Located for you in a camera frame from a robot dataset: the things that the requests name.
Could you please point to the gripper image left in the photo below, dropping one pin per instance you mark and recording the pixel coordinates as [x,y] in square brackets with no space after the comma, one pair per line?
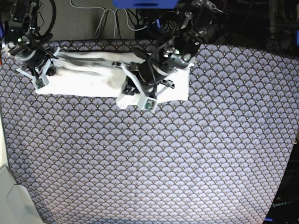
[35,60]

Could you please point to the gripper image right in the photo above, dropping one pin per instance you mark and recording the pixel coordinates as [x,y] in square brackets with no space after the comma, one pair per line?
[149,75]

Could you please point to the white printed T-shirt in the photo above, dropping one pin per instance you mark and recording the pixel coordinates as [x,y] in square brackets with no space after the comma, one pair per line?
[98,74]

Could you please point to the blue box overhead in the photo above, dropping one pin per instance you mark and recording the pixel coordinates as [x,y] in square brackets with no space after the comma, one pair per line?
[145,4]

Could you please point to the patterned fan-motif tablecloth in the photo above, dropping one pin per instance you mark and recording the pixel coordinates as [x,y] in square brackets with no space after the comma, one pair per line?
[217,158]

